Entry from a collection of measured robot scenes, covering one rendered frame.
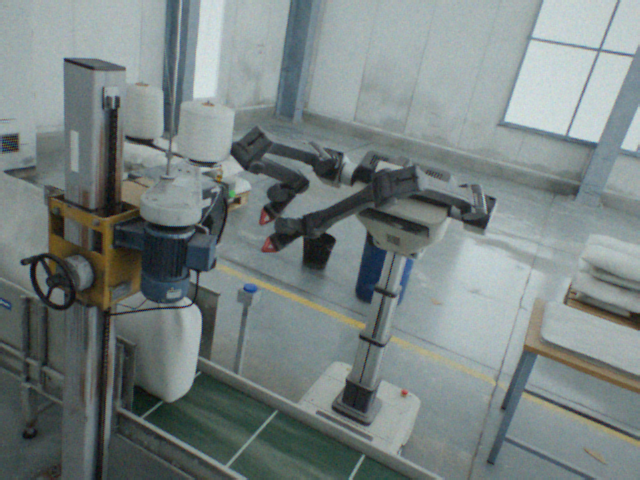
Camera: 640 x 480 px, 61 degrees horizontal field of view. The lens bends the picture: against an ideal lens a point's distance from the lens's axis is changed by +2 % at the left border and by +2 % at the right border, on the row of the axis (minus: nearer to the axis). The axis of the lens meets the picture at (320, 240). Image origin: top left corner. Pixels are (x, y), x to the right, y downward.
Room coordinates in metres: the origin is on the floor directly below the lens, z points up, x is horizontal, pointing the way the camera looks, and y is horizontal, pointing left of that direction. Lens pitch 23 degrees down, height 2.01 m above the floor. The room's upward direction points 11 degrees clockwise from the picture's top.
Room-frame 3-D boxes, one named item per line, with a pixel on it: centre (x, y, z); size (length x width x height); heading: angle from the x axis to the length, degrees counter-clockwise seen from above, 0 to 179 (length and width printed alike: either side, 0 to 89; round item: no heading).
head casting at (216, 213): (1.95, 0.58, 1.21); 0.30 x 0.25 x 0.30; 68
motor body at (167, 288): (1.51, 0.46, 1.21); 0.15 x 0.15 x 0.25
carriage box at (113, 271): (1.62, 0.67, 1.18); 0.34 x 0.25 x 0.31; 158
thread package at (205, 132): (1.65, 0.42, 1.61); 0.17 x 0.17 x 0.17
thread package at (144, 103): (1.74, 0.66, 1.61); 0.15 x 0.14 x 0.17; 68
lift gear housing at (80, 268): (1.44, 0.72, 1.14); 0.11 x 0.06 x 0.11; 68
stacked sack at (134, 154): (4.78, 1.72, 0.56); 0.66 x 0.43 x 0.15; 156
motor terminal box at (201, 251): (1.51, 0.36, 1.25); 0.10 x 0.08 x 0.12; 3
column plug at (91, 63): (1.53, 0.71, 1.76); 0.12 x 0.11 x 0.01; 158
